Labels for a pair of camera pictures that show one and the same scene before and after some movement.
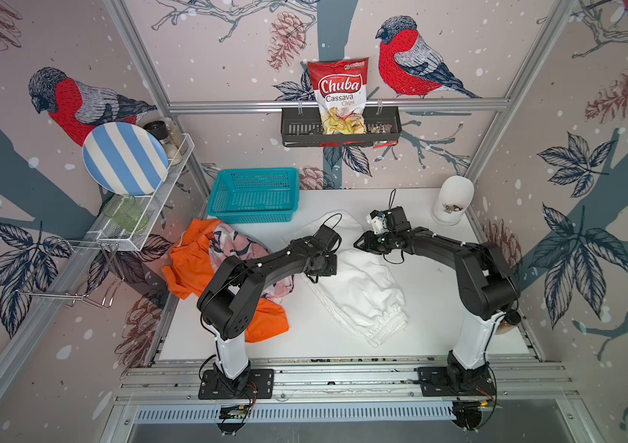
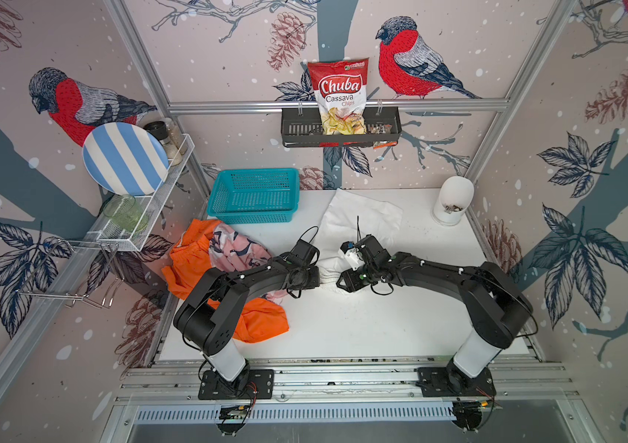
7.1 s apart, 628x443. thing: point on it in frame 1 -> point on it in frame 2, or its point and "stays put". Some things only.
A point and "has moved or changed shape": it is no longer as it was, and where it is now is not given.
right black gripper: (366, 243) -> (347, 281)
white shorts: (363, 296) has moved or changed shape
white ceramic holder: (454, 194) stays put
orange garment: (191, 269) stays put
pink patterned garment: (225, 243) stays put
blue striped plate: (125, 158) stays put
